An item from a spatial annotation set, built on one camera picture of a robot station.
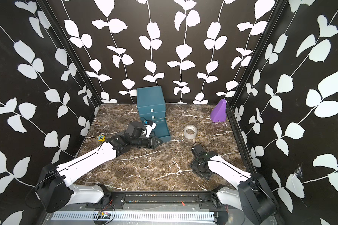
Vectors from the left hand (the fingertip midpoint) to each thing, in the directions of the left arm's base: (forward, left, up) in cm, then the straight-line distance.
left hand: (161, 140), depth 76 cm
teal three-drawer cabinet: (+28, +7, -2) cm, 29 cm away
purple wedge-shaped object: (+27, -42, -9) cm, 50 cm away
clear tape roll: (+18, -20, -20) cm, 34 cm away
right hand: (-10, -20, -19) cm, 29 cm away
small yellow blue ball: (+14, +44, -19) cm, 50 cm away
